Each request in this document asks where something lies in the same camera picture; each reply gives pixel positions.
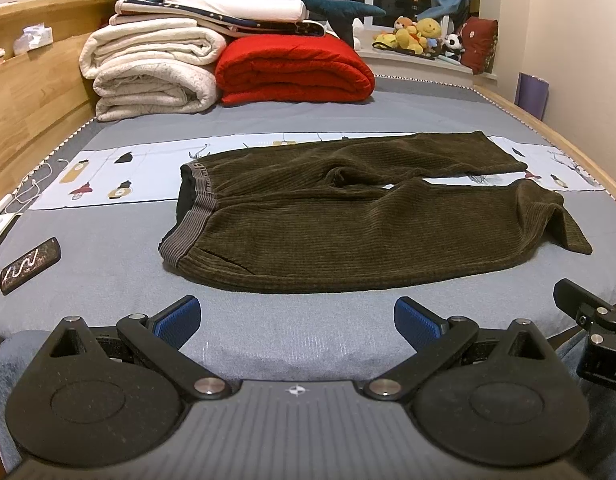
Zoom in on tissue pack on headboard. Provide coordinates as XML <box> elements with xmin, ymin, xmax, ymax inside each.
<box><xmin>12</xmin><ymin>23</ymin><xmax>54</xmax><ymax>55</ymax></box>

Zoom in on black smartphone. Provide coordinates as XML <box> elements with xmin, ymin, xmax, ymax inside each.
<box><xmin>0</xmin><ymin>237</ymin><xmax>61</xmax><ymax>296</ymax></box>

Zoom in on yellow bear plush toys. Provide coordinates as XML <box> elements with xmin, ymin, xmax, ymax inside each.
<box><xmin>372</xmin><ymin>16</ymin><xmax>442</xmax><ymax>58</ymax></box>

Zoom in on white folded bedding stack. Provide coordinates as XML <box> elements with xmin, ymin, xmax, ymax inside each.
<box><xmin>109</xmin><ymin>0</ymin><xmax>325</xmax><ymax>38</ymax></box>

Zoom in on red folded quilt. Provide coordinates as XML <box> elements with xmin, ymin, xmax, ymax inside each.
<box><xmin>215</xmin><ymin>35</ymin><xmax>375</xmax><ymax>105</ymax></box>

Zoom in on wooden headboard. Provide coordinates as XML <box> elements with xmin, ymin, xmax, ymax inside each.
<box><xmin>0</xmin><ymin>0</ymin><xmax>114</xmax><ymax>200</ymax></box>

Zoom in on cream folded blanket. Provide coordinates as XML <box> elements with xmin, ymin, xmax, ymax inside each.
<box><xmin>79</xmin><ymin>18</ymin><xmax>227</xmax><ymax>122</ymax></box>

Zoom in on dark red cushion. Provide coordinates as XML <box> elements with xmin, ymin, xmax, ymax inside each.
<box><xmin>460</xmin><ymin>16</ymin><xmax>499</xmax><ymax>75</ymax></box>

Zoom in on dark brown corduroy pants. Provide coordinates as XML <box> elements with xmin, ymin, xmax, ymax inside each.
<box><xmin>159</xmin><ymin>131</ymin><xmax>592</xmax><ymax>294</ymax></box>

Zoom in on white printed bed runner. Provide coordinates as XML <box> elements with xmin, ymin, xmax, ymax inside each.
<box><xmin>31</xmin><ymin>132</ymin><xmax>601</xmax><ymax>210</ymax></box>

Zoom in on wooden bed frame rail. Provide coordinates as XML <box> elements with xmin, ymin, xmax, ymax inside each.
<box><xmin>473</xmin><ymin>84</ymin><xmax>616</xmax><ymax>202</ymax></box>

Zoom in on panda plush toy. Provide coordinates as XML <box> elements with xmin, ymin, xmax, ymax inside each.
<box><xmin>442</xmin><ymin>32</ymin><xmax>465</xmax><ymax>62</ymax></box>

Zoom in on purple box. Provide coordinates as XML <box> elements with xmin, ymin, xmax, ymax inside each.
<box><xmin>514</xmin><ymin>73</ymin><xmax>549</xmax><ymax>120</ymax></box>

